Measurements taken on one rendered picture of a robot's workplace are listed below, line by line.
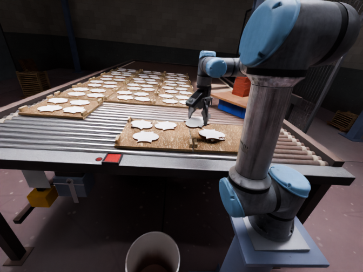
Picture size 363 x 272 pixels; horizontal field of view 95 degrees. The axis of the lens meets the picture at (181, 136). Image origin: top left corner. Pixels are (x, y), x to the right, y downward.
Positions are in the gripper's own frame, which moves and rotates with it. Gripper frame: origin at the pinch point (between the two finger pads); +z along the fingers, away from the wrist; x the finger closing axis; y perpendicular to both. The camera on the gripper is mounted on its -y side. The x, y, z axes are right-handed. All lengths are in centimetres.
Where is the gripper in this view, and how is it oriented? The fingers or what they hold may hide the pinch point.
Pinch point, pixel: (196, 122)
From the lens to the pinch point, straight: 92.9
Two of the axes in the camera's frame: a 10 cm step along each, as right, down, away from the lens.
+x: -7.5, -3.7, 5.5
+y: 6.6, -3.2, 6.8
